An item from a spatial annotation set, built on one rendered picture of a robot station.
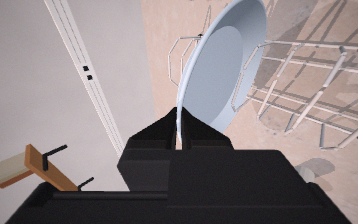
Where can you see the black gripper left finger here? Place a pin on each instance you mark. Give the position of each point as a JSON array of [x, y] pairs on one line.
[[160, 134]]

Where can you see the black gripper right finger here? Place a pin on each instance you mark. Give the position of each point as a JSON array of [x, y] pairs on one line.
[[196, 134]]

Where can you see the white wire dish rack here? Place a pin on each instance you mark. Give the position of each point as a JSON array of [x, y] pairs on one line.
[[326, 83]]

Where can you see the grey cup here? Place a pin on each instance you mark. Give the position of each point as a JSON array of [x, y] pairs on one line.
[[305, 173]]

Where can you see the white round plate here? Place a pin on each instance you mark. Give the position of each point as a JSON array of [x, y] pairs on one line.
[[211, 74]]

